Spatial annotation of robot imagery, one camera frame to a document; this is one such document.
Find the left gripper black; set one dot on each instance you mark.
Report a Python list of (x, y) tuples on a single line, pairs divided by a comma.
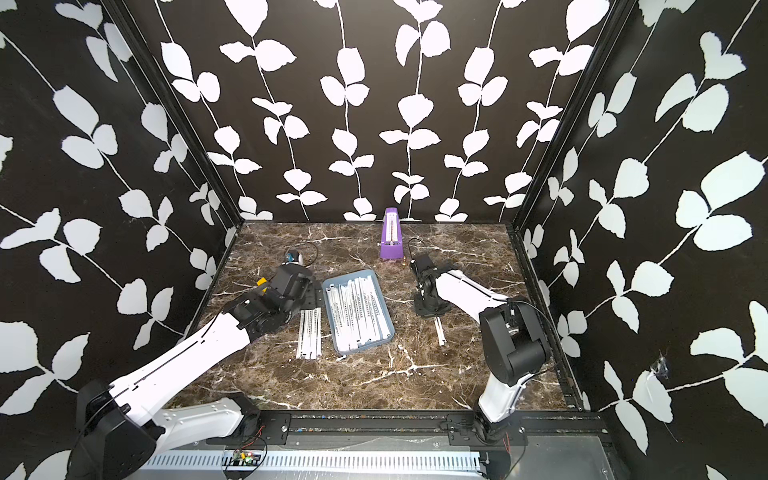
[(314, 295)]

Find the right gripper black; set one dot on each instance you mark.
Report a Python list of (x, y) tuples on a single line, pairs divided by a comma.
[(422, 311)]

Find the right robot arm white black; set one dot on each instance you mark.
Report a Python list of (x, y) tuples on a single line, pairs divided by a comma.
[(515, 347)]

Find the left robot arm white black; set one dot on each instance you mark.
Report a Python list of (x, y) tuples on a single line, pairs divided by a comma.
[(122, 424)]

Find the blue storage box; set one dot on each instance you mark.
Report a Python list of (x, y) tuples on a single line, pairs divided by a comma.
[(358, 312)]

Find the right pile white straw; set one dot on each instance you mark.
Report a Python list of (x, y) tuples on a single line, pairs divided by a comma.
[(440, 331)]

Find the pile white straw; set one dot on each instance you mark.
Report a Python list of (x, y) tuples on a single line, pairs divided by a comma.
[(440, 331), (310, 334)]

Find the left pile white straw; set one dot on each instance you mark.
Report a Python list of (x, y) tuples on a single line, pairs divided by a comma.
[(310, 334)]

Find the purple metronome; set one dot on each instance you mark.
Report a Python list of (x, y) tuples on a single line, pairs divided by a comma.
[(391, 243)]

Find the small electronics board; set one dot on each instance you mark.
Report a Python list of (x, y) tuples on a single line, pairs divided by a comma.
[(243, 460)]

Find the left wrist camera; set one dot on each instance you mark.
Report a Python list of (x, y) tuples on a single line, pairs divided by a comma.
[(294, 256)]

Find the black mounting rail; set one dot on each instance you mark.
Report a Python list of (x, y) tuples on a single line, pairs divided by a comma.
[(459, 427)]

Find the white perforated cable duct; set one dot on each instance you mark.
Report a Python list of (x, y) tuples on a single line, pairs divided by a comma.
[(387, 462)]

